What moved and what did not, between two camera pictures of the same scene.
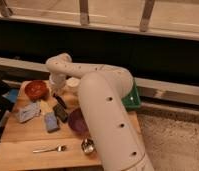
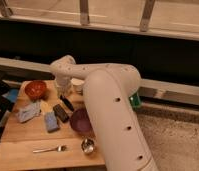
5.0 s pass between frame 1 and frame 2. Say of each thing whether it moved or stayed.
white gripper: moved
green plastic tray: stayed
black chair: stayed
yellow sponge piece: stayed
